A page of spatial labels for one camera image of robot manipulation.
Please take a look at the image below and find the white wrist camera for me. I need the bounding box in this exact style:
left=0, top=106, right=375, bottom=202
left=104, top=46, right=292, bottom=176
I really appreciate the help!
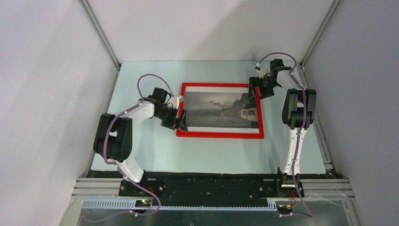
left=167, top=96, right=184, bottom=109
left=255, top=62, right=270, bottom=79

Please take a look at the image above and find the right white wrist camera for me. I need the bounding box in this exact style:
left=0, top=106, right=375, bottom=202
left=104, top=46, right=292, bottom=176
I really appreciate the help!
left=255, top=62, right=270, bottom=79

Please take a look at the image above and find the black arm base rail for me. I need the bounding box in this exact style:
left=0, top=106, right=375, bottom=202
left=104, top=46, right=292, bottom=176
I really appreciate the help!
left=87, top=170, right=306, bottom=207

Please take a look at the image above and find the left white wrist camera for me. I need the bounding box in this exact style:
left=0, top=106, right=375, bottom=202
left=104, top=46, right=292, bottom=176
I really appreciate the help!
left=167, top=96, right=184, bottom=109

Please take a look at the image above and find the landscape photo print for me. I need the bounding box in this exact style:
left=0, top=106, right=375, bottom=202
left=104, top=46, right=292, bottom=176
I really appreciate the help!
left=184, top=91, right=259, bottom=129

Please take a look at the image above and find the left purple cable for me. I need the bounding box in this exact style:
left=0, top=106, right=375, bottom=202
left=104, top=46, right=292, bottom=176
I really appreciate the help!
left=103, top=73, right=175, bottom=217

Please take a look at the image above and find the grey slotted cable duct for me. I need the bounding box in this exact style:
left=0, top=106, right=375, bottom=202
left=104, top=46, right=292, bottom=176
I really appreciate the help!
left=81, top=199, right=277, bottom=211

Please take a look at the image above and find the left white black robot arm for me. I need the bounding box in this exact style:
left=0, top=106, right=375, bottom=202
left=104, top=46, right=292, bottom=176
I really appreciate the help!
left=93, top=88, right=189, bottom=196

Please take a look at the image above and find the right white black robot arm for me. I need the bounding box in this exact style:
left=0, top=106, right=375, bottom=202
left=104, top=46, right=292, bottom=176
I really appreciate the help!
left=248, top=59, right=317, bottom=197

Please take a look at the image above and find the red wooden picture frame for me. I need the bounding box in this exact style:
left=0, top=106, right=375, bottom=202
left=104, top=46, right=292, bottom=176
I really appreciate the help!
left=176, top=82, right=264, bottom=139

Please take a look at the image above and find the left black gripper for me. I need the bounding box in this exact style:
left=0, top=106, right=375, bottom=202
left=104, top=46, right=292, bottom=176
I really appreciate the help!
left=155, top=106, right=188, bottom=133

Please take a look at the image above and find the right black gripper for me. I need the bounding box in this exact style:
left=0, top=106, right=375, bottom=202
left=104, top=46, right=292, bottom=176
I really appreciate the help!
left=247, top=76, right=279, bottom=100

